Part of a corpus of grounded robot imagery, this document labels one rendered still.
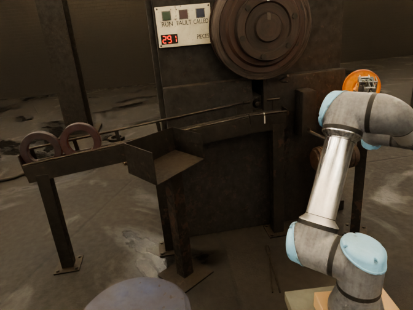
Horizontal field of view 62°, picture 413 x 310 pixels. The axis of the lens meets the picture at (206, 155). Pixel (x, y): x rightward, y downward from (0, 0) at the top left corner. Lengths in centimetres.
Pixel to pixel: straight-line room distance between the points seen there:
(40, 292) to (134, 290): 92
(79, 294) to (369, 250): 134
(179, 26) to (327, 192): 107
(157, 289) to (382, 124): 80
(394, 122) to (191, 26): 105
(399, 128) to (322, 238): 37
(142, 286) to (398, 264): 128
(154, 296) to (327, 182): 60
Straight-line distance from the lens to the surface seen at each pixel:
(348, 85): 170
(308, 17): 176
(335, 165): 105
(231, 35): 160
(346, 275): 102
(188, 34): 174
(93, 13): 777
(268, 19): 159
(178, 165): 147
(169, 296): 108
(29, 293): 199
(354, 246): 101
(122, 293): 112
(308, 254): 103
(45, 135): 175
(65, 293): 190
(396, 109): 107
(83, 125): 170
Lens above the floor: 116
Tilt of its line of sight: 21 degrees down
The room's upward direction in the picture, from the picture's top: 5 degrees counter-clockwise
